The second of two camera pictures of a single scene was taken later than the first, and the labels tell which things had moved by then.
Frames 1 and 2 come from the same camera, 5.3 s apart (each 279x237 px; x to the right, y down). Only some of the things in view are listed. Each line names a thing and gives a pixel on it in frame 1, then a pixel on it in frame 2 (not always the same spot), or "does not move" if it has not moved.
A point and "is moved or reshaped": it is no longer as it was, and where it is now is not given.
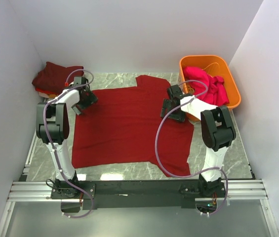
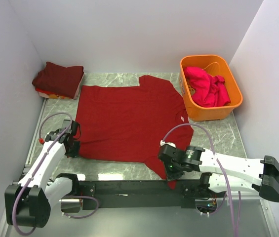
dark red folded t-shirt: (54, 78) does not move
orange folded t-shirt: (45, 95) does not move
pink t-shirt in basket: (217, 94) does not move
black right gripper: (167, 104) → (170, 176)
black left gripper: (91, 98) → (73, 154)
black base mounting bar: (94, 193) does not move
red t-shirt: (125, 124) is moved or reshaped
